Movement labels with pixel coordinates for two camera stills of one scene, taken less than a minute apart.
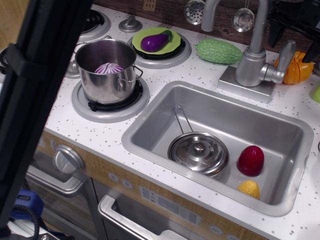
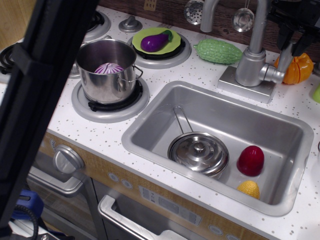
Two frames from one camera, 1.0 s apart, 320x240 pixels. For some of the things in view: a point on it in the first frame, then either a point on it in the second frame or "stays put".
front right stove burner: x=104 y=113 stays put
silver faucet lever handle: x=284 y=57 stays put
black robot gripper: x=304 y=14 → x=300 y=14
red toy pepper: x=251 y=161 stays put
